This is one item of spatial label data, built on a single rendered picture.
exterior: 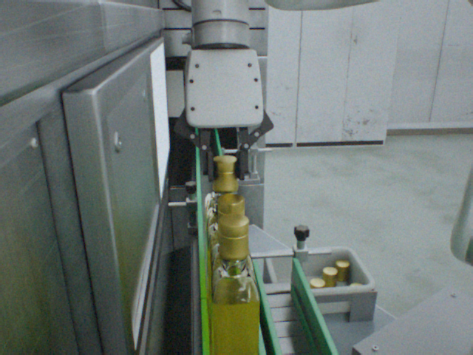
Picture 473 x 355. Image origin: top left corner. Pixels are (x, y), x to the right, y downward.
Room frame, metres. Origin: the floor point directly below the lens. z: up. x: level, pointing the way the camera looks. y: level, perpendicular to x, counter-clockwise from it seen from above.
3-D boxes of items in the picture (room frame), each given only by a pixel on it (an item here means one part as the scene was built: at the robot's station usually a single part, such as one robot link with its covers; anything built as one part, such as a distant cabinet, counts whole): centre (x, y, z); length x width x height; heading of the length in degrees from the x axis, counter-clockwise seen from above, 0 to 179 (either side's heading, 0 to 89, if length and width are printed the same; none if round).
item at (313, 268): (0.80, -0.18, 0.80); 0.22 x 0.17 x 0.09; 96
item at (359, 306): (0.80, -0.16, 0.79); 0.27 x 0.17 x 0.08; 96
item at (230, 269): (0.42, 0.00, 1.12); 0.03 x 0.03 x 0.05
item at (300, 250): (0.68, -0.10, 0.95); 0.17 x 0.03 x 0.12; 96
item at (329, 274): (0.83, -0.22, 0.79); 0.04 x 0.04 x 0.04
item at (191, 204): (0.90, 0.13, 0.94); 0.07 x 0.04 x 0.13; 96
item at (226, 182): (0.53, 0.02, 1.17); 0.04 x 0.04 x 0.04
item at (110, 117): (0.79, 0.18, 1.15); 0.90 x 0.03 x 0.34; 6
